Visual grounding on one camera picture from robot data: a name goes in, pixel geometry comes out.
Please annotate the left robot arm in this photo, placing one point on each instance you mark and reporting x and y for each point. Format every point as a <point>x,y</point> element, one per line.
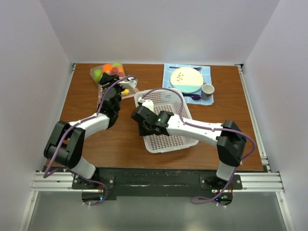
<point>65,144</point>

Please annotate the yellow fake lemon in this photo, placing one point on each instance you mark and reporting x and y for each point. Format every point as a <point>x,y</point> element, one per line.
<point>125,92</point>

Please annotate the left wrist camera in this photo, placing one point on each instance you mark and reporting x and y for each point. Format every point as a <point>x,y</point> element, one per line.
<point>128,83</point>

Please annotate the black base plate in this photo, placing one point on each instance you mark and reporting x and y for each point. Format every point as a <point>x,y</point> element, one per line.
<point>111,183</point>

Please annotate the orange fake fruit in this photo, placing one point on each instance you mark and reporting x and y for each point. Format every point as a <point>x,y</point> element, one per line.
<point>107,68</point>

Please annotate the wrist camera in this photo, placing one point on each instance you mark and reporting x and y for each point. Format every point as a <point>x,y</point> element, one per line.
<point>146,103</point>
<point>128,83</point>

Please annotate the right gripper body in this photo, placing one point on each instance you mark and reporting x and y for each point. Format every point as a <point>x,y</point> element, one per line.
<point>144,130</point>

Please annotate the aluminium frame rail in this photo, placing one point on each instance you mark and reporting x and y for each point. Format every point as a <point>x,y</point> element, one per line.
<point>57,182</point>

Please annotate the clear zip top bag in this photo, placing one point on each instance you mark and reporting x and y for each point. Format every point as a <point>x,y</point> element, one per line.
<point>117,70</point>

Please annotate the green fake apple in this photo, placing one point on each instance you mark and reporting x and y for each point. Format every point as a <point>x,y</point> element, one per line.
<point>97,75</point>

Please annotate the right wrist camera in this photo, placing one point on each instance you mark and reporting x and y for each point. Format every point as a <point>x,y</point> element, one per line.
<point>146,103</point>

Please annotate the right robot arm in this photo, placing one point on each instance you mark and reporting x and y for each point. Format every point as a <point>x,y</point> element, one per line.
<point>227,138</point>

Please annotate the purple plastic spoon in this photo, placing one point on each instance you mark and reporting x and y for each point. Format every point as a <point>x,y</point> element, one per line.
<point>193,96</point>

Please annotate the purple plastic fork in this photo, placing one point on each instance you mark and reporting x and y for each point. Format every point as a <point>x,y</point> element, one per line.
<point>185,67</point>

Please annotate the white plastic basket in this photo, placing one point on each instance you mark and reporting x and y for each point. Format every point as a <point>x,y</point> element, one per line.
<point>157,111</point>

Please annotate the small white cup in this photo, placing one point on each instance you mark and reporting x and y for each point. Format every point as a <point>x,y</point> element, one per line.
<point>207,91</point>

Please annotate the cream and blue plate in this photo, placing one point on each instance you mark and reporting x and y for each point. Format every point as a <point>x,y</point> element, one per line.
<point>186,80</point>

